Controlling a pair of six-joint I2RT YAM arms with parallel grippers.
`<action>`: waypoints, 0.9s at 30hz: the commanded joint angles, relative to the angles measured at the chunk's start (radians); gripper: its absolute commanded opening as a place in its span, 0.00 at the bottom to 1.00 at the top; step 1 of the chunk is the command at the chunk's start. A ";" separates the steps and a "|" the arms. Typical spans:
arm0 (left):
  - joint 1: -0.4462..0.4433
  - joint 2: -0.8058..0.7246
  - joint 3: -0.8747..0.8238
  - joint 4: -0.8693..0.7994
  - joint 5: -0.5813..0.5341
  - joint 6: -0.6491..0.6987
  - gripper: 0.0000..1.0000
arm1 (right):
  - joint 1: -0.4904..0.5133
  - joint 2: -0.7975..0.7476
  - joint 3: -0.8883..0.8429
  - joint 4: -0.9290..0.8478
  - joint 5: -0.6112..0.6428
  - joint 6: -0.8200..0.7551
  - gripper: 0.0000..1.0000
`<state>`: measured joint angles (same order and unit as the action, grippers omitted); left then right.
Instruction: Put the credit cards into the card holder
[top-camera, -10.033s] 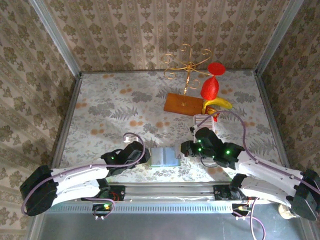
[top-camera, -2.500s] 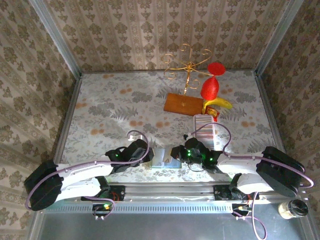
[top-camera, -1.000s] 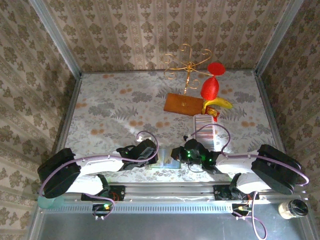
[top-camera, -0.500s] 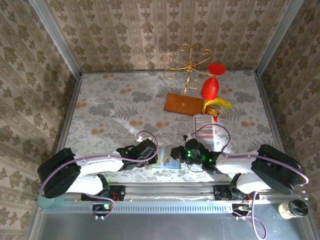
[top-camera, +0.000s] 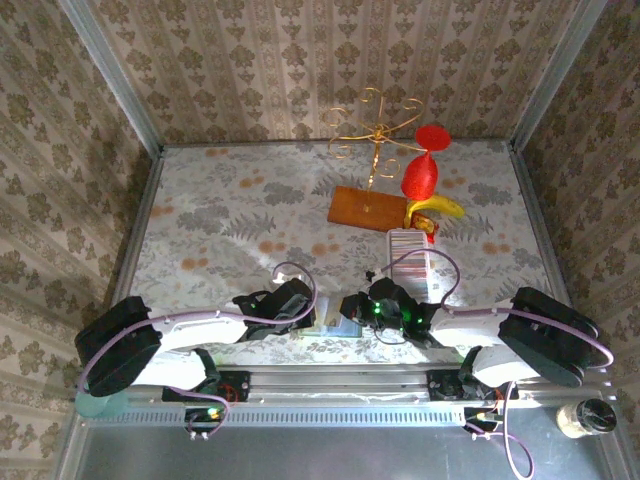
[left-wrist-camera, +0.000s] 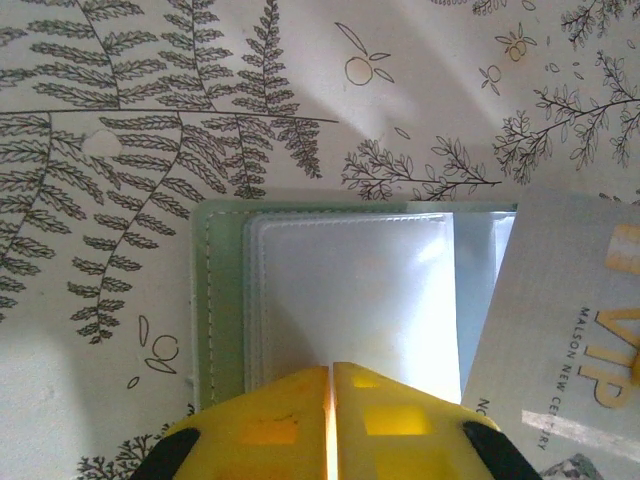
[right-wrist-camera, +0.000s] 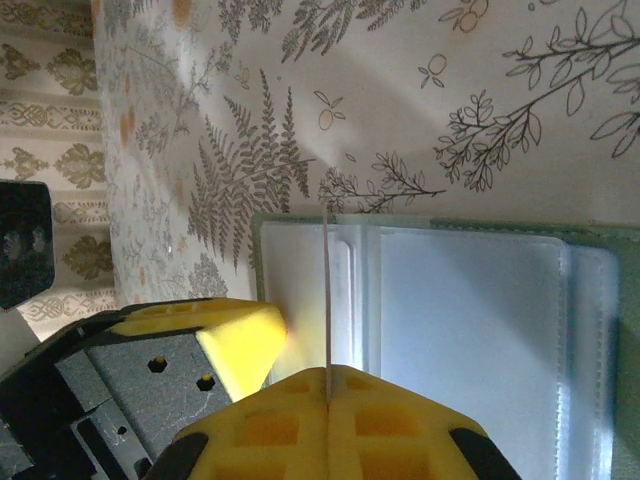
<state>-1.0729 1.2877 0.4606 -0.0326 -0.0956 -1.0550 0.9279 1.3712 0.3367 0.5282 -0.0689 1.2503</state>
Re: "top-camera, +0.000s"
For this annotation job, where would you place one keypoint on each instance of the red plastic goblet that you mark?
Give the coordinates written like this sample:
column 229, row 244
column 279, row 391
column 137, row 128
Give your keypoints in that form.
column 420, row 177

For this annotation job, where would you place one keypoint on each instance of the small electronics board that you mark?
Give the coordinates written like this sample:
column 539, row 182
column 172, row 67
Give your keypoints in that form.
column 482, row 417
column 205, row 417

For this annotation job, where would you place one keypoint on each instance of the wooden stand base board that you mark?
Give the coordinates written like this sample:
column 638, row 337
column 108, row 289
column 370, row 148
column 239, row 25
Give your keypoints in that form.
column 350, row 210

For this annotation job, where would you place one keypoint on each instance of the glass jar dark lid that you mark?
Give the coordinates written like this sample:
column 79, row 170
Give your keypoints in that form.
column 585, row 420

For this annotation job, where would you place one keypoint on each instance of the translucent green cup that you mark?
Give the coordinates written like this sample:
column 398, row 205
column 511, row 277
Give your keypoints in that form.
column 97, row 406

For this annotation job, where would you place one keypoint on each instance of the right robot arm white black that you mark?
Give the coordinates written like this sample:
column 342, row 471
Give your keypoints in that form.
column 470, row 320

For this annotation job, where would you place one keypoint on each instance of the floral patterned tablecloth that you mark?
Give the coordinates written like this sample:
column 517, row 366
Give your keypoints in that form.
column 225, row 200

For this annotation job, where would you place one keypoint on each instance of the yellow banana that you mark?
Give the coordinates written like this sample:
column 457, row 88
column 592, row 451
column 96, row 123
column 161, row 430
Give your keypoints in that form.
column 445, row 205

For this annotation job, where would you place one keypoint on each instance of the aluminium frame post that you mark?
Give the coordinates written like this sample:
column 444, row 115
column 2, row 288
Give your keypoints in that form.
column 112, row 75
column 551, row 75

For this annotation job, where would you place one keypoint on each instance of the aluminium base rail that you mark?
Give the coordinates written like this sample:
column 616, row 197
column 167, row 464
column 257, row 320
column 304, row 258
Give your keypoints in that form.
column 340, row 385

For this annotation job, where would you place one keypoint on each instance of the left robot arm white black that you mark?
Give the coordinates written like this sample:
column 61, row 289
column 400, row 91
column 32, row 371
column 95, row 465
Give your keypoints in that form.
column 200, row 330

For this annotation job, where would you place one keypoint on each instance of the red snack packet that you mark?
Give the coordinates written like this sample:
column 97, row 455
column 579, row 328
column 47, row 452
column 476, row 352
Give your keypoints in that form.
column 433, row 227

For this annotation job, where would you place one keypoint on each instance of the aluminium table edge rail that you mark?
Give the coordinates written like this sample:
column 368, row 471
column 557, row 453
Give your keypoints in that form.
column 539, row 225
column 139, row 225

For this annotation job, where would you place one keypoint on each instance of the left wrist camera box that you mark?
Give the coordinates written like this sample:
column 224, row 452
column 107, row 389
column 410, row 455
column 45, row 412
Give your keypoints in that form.
column 280, row 275

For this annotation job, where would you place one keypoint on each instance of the white tray of cards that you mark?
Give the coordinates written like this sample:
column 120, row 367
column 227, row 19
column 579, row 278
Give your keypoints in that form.
column 407, row 245

